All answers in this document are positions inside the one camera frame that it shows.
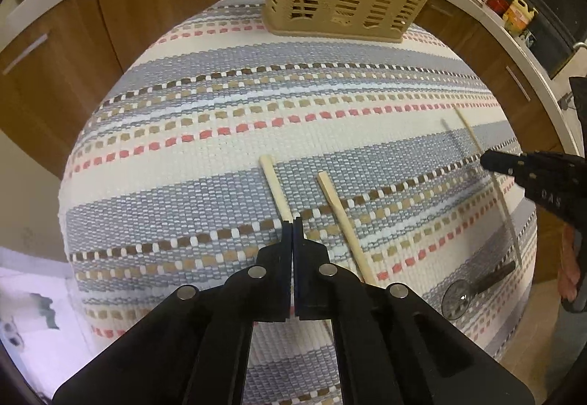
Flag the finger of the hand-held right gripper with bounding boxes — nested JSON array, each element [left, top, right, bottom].
[[479, 150, 533, 178]]

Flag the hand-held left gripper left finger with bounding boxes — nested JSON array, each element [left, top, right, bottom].
[[52, 218, 294, 405]]

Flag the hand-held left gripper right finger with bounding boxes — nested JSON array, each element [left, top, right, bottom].
[[292, 217, 535, 405]]

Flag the wooden chopstick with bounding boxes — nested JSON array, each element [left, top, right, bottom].
[[317, 172, 377, 286], [259, 156, 294, 223], [453, 106, 484, 155]]

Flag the black-handled clear spoon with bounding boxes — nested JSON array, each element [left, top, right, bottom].
[[441, 260, 518, 322]]

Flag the person's right hand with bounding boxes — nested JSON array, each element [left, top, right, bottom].
[[558, 226, 587, 311]]

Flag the yellow dish soap bottle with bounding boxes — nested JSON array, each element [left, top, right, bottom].
[[502, 0, 538, 37]]

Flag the grey clothing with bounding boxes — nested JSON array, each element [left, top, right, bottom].
[[553, 299, 587, 392]]

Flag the striped woven tablecloth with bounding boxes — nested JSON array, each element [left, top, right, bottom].
[[59, 0, 538, 405]]

